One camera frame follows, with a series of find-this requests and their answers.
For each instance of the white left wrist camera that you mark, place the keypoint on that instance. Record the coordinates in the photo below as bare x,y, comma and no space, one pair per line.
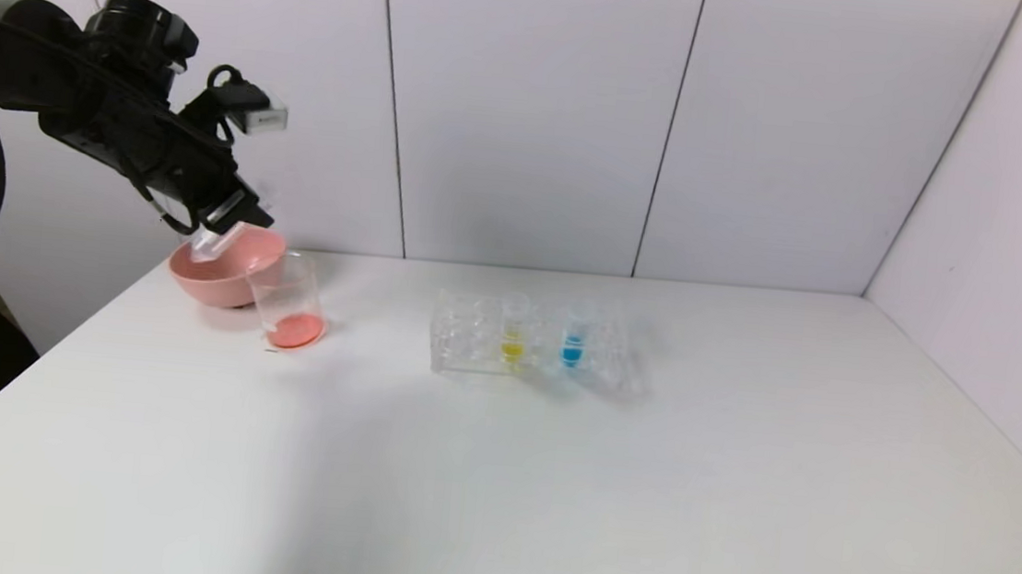
262,120

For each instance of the clear glass beaker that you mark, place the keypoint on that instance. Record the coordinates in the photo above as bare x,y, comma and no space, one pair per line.
295,328

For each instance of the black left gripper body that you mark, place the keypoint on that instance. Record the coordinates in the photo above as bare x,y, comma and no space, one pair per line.
236,206

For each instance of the pink plastic bowl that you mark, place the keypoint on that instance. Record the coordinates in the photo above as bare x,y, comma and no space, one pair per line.
215,284

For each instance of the blue pigment test tube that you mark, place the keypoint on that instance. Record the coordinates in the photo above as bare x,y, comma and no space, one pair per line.
571,353

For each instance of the red pigment test tube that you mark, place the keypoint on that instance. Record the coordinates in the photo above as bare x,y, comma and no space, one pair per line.
211,244

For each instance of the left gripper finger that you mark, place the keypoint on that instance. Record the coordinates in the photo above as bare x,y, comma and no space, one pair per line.
208,236

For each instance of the clear acrylic test tube rack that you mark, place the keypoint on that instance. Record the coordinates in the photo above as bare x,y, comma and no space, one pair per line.
469,348

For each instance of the yellow pigment test tube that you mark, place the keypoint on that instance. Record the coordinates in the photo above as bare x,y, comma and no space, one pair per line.
512,350

